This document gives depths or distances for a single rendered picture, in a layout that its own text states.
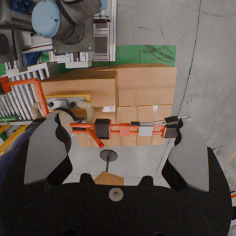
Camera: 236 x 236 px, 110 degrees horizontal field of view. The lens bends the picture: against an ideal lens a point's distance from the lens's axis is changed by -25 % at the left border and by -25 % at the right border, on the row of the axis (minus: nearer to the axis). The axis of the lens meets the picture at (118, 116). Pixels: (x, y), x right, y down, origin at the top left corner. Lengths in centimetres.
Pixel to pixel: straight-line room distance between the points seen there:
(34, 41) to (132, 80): 84
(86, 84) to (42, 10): 47
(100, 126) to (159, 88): 81
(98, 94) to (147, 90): 58
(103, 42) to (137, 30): 50
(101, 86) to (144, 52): 107
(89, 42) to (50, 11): 25
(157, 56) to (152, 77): 61
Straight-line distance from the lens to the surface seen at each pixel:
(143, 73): 112
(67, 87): 79
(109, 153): 247
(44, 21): 45
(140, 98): 118
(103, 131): 55
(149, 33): 170
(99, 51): 145
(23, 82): 64
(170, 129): 58
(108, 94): 73
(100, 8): 45
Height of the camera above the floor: 163
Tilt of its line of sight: 60 degrees down
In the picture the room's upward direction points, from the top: 177 degrees counter-clockwise
